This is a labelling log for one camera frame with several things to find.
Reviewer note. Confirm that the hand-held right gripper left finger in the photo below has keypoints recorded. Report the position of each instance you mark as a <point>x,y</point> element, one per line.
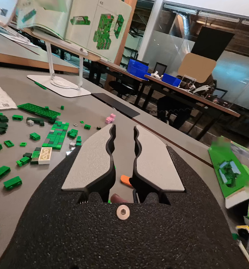
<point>90,161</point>

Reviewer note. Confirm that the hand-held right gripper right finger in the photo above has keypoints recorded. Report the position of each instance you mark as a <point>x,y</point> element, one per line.
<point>156,164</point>

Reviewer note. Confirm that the large green studded plate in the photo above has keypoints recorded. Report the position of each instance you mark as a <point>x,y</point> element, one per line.
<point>38,110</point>

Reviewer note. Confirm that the neighbouring grey desk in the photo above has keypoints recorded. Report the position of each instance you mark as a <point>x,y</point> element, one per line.
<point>15,52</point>

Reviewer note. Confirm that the person's right hand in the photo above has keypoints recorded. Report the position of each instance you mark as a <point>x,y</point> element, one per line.
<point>117,199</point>

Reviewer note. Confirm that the orange brick separator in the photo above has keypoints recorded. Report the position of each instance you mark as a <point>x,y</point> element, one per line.
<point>125,179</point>

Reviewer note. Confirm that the green mosaic tiled plate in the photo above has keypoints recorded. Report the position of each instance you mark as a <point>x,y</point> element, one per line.
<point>56,136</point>

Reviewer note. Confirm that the pink toy pig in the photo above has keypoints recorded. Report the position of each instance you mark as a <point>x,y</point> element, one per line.
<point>109,119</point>

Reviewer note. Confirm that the cream hollow brick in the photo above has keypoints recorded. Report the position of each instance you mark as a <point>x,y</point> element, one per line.
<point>45,156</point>

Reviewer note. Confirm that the black mat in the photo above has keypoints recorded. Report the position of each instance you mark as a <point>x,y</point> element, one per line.
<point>116,105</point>

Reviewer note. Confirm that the green toy box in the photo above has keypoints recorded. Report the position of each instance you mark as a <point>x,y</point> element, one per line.
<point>225,159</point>

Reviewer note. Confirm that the light grey small brick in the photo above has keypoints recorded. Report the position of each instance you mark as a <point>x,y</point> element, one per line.
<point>30,122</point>

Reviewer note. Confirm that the brown-edged rear table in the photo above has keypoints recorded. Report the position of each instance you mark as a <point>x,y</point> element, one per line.
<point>200,98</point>
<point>120,70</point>

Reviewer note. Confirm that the black office chair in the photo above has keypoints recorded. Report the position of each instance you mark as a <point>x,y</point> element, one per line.
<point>122,88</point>

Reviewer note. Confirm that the blue bin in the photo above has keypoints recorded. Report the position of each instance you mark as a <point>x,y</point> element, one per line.
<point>170,79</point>

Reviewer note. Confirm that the clear acrylic stand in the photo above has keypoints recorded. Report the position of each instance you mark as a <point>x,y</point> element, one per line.
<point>189,83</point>

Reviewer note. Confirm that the white crumpled paper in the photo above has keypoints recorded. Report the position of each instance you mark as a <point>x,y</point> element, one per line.
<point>157,75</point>

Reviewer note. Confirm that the dark toy box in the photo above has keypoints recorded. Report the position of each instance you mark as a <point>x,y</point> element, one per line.
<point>220,100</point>

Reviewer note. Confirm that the scatter of small green bricks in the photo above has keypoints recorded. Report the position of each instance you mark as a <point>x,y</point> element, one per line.
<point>0,172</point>

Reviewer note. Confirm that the thin long green plate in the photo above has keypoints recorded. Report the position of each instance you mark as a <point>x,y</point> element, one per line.
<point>40,85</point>

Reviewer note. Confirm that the black framed screen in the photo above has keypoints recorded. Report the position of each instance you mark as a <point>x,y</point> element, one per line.
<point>160,69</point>

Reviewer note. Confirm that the stack of blue bins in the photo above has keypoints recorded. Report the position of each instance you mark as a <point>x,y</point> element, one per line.
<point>137,69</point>

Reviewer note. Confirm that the open instruction booklet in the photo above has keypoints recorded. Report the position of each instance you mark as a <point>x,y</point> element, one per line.
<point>82,35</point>

